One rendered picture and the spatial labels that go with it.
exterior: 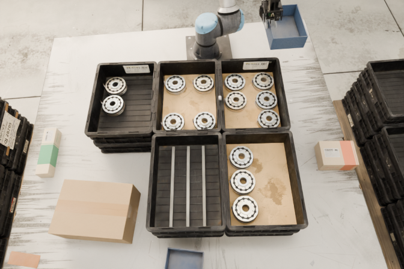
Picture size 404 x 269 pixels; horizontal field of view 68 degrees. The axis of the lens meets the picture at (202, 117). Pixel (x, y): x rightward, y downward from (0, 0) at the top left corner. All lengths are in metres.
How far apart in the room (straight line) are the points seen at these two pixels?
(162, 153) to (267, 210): 0.51
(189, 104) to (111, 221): 0.63
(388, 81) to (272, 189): 1.23
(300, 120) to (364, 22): 1.86
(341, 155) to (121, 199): 1.00
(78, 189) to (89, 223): 0.16
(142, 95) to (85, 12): 1.98
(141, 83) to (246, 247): 0.93
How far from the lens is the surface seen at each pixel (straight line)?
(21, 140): 2.40
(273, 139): 1.37
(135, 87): 1.57
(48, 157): 1.62
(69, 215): 1.37
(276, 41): 1.35
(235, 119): 1.43
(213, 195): 1.29
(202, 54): 1.70
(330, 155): 1.51
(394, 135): 2.19
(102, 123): 1.51
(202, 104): 1.47
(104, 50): 1.96
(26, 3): 3.78
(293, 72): 1.80
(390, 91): 2.21
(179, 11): 3.15
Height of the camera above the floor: 2.08
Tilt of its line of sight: 61 degrees down
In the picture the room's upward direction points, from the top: 4 degrees counter-clockwise
